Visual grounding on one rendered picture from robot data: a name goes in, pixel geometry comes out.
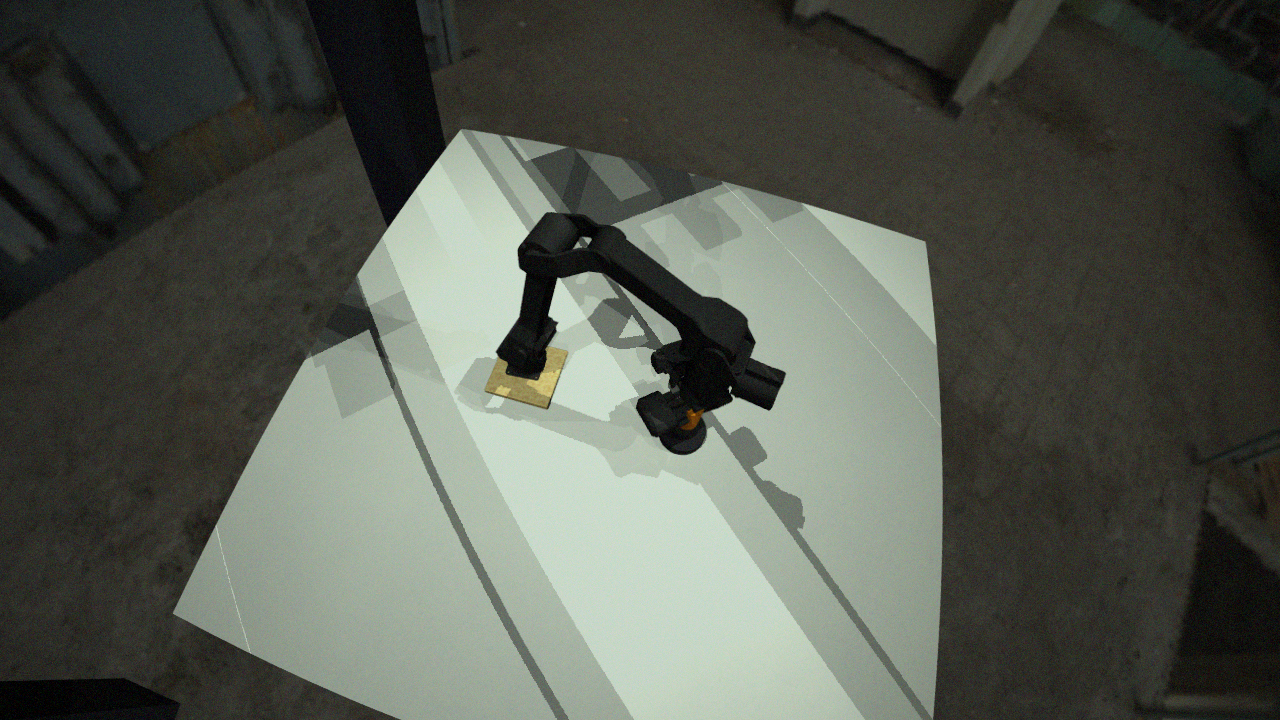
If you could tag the orange tapered knob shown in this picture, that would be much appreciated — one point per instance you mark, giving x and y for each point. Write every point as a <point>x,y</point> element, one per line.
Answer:
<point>693,418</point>

